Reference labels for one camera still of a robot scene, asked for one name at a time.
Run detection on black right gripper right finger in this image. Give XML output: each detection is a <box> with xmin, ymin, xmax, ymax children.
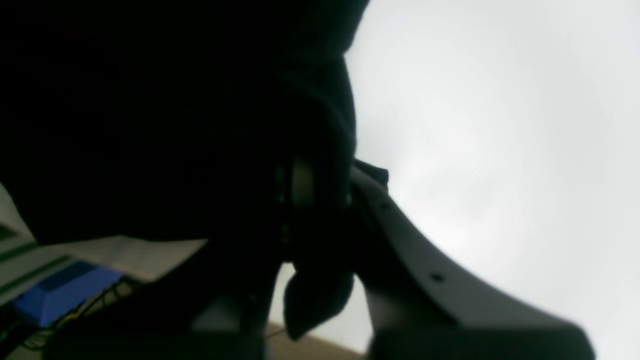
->
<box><xmin>350</xmin><ymin>165</ymin><xmax>596</xmax><ymax>360</ymax></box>

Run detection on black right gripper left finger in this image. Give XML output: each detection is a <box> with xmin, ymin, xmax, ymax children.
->
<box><xmin>45</xmin><ymin>160</ymin><xmax>314</xmax><ymax>360</ymax></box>

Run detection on black T-shirt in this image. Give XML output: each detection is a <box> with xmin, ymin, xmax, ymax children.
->
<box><xmin>1</xmin><ymin>0</ymin><xmax>369</xmax><ymax>340</ymax></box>

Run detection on blue cover sheet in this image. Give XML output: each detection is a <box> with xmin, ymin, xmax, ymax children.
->
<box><xmin>11</xmin><ymin>261</ymin><xmax>124</xmax><ymax>329</ymax></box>

